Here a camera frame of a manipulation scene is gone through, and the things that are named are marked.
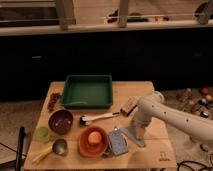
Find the wooden scrub brush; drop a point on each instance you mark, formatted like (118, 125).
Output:
(129, 106)

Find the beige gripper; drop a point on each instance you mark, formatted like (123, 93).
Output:
(140, 130)

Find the dark red bowl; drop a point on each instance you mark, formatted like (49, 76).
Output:
(60, 121)

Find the grey towel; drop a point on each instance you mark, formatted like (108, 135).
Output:
(130, 132)

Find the black pole stand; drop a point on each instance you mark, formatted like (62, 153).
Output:
(19, 154)

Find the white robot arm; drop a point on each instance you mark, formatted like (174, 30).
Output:
(152, 105)

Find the wooden table board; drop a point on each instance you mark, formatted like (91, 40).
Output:
(157, 153)

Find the green plastic tray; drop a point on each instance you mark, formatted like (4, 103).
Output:
(87, 91)

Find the metal yellow-handled measuring cup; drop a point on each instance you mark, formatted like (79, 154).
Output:
(59, 147)

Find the red grape bunch toy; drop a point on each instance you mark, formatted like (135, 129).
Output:
(54, 97)

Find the green plastic cup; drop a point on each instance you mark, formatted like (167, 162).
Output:
(42, 135)

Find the orange plate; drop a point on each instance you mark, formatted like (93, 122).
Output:
(92, 151)

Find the orange egg-shaped ball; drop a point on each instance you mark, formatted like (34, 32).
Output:
(94, 138)

